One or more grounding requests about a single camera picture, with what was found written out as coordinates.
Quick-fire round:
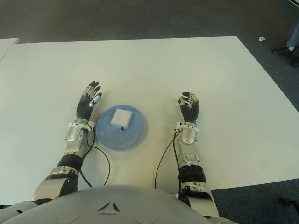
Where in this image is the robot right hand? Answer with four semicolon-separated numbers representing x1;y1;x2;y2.
178;91;201;124

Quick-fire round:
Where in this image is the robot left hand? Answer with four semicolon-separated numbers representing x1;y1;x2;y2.
76;81;103;119

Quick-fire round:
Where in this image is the white charger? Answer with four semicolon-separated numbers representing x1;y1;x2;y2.
111;108;133;133

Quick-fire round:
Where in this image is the blue plate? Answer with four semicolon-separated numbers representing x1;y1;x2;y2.
96;104;150;152

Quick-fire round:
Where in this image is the grey robot torso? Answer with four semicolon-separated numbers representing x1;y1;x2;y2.
0;184;225;224

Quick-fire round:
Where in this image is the white side table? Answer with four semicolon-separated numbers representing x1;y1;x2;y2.
0;37;19;61

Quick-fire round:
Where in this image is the dark shoe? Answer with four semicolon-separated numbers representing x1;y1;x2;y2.
272;46;294;56

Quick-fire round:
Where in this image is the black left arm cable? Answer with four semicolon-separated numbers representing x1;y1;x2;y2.
79;129;112;189

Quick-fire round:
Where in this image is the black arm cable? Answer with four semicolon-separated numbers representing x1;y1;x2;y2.
79;129;112;189
153;130;182;194

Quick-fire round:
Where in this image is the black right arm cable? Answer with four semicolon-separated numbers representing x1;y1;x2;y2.
153;130;182;194

